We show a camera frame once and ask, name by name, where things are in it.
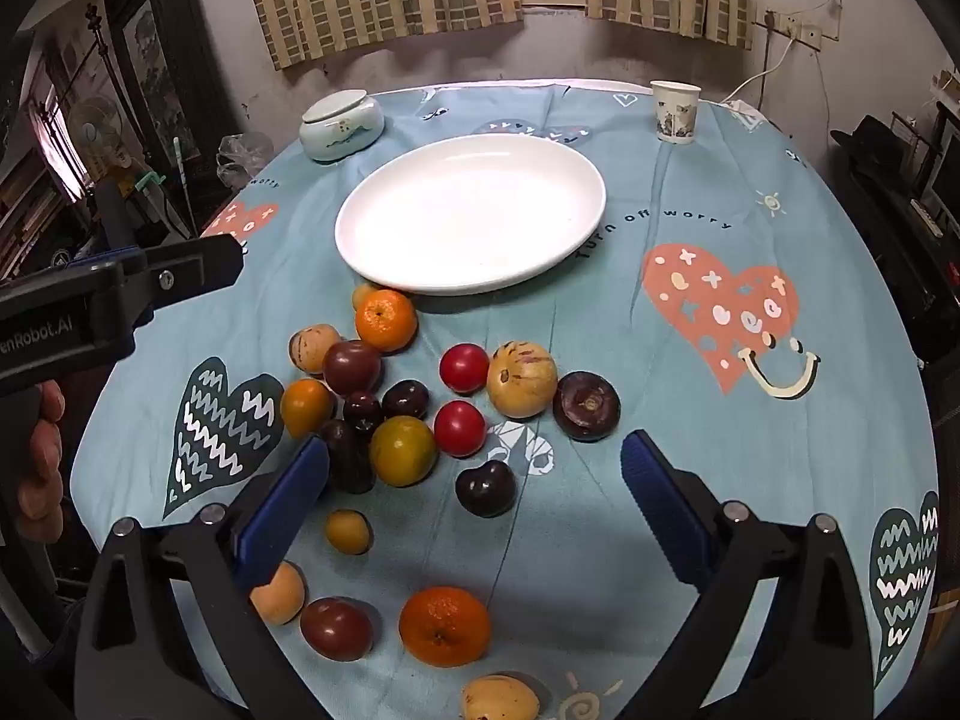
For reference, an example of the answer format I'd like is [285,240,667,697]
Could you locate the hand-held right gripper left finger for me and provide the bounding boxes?
[75,435,331,720]

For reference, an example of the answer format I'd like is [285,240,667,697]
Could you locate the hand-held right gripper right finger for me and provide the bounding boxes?
[621,429,875,720]

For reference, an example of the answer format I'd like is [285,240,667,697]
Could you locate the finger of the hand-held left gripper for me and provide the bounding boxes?
[124,234,246,316]

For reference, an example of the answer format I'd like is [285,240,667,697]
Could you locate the dark purple mangosteen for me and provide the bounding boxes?
[553,370,622,442]

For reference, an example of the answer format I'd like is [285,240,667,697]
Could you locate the yellow-green tomato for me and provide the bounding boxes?
[368,415,438,486]

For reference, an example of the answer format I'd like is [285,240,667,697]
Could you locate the large striped pepino melon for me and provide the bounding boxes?
[486,340,560,419]

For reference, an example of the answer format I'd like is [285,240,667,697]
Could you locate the white oval plate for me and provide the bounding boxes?
[334,133,607,296]

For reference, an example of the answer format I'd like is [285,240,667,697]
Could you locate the person's left hand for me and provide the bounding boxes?
[15,379,70,542]

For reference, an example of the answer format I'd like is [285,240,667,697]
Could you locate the small yellow loquat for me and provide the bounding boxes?
[325,509,373,556]

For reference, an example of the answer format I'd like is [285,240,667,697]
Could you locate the tan apricot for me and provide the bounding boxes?
[250,561,306,626]

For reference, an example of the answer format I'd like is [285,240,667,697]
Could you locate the orange tomato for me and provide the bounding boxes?
[280,379,335,440]

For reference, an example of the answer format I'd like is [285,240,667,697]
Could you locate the clear plastic bag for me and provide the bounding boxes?
[217,133,275,188]

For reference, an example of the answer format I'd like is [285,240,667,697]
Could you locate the small dark plum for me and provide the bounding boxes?
[343,390,385,434]

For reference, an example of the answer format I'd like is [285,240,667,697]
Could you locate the cluttered bookshelf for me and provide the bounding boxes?
[0,142,76,278]

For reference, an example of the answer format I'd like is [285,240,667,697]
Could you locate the dark red tomato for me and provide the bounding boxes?
[300,597,374,662]
[322,340,383,396]

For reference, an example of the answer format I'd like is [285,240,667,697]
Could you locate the white standing fan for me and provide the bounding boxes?
[75,95,125,170]

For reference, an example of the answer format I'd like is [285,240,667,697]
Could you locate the pale green ceramic lidded jar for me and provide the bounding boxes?
[300,90,385,162]

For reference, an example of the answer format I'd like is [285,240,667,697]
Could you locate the dark framed picture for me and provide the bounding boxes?
[105,0,200,158]

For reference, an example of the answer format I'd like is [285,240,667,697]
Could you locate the blue printed tablecloth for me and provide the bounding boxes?
[71,79,942,720]

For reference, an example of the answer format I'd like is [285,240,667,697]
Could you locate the yellow pepino melon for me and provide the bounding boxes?
[460,675,541,720]

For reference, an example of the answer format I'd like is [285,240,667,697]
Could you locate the dark wooden coat stand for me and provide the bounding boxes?
[84,4,113,181]

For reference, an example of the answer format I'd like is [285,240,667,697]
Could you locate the printed paper cup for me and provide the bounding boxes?
[649,80,702,145]

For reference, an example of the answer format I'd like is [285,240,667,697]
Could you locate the dark monitor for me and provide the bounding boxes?
[919,120,960,220]

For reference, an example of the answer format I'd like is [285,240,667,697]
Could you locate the white mop handle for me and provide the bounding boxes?
[171,136,193,233]

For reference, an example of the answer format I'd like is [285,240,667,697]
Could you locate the white power cable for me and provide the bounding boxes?
[718,36,796,107]

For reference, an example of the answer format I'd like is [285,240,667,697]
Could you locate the wall power socket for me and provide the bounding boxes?
[763,10,824,47]

